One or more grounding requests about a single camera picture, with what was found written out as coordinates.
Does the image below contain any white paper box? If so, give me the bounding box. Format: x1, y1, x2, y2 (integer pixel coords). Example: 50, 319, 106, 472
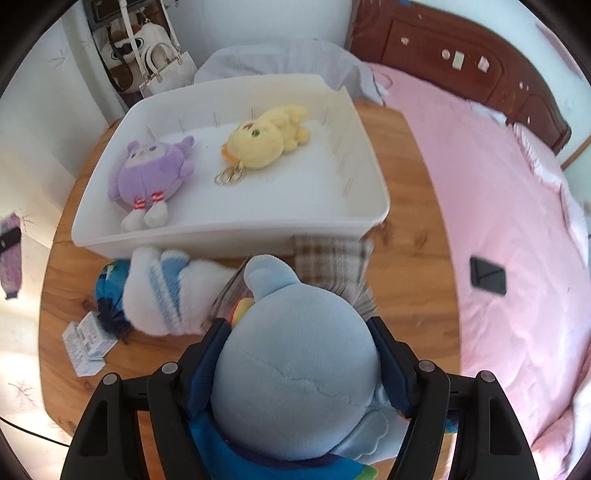
62, 312, 117, 378

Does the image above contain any blue patterned fabric pouch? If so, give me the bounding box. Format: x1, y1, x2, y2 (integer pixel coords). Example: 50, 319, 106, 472
95, 260, 133, 343

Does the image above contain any white plush bear toy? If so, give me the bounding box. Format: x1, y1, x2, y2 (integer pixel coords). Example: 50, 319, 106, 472
122, 247, 236, 337

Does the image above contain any light blue plush toy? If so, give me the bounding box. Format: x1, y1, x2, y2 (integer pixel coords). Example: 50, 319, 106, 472
187, 255, 410, 479

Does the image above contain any plaid fabric bow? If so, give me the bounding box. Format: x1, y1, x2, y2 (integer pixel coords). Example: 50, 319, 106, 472
293, 235, 378, 320

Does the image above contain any black phone on bed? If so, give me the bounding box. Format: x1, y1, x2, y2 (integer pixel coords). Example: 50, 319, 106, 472
470, 256, 507, 296

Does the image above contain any wooden table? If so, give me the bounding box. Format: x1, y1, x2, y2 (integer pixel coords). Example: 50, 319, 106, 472
38, 98, 463, 480

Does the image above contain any pink bed quilt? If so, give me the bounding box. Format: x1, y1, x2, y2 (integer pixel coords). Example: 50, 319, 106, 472
372, 65, 590, 479

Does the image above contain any purple plush owl toy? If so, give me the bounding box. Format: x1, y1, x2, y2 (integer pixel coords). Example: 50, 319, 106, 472
108, 136, 195, 232

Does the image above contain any white plastic storage bin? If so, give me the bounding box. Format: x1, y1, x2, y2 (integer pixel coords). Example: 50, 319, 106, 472
71, 74, 391, 258

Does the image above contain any yellow plush duck toy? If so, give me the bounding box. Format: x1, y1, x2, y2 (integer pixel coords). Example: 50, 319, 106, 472
214, 104, 311, 186

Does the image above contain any white curtain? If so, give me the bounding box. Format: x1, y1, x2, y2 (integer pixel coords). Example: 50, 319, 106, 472
0, 13, 129, 480

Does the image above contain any white handbag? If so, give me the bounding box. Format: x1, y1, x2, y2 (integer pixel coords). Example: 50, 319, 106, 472
139, 42, 197, 98

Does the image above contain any white fluffy bag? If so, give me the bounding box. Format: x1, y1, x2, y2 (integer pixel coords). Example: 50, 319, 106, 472
100, 22, 171, 94

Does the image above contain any dark wooden headboard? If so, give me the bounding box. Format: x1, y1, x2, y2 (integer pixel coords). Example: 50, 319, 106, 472
349, 1, 572, 153

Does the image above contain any grey cloth bundle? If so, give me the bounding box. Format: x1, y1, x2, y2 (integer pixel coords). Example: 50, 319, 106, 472
194, 39, 384, 105

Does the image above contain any black cable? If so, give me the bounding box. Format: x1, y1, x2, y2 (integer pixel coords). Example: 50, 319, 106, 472
0, 414, 70, 448

